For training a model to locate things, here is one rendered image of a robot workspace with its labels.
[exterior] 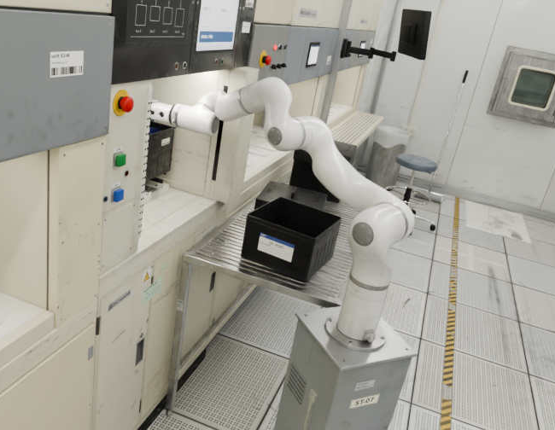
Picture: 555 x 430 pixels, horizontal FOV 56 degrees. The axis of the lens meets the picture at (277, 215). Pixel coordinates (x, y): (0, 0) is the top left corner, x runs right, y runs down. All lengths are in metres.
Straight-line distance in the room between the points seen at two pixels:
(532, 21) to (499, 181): 1.62
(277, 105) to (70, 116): 0.63
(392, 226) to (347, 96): 3.56
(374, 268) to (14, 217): 0.93
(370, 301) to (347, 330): 0.13
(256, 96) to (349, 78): 3.27
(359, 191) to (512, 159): 4.66
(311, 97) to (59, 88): 2.41
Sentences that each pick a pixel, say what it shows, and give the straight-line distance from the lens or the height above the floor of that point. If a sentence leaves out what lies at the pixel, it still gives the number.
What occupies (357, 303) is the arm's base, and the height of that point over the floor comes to 0.89.
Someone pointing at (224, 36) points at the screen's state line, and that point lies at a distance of 1.88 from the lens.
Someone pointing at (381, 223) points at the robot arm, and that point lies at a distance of 1.40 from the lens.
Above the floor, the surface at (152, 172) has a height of 0.98.
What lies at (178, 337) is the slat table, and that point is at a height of 0.40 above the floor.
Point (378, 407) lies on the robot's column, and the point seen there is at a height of 0.57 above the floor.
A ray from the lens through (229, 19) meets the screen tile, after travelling 1.89.
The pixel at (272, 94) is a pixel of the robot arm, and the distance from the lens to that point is 1.63.
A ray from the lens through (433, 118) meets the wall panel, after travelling 6.01.
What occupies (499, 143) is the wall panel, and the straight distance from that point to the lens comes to 6.06.
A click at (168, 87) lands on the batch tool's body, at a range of 2.15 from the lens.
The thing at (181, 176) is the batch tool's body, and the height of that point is 0.93.
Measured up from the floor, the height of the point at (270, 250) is 0.83.
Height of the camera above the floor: 1.65
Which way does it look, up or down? 22 degrees down
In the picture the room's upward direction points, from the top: 11 degrees clockwise
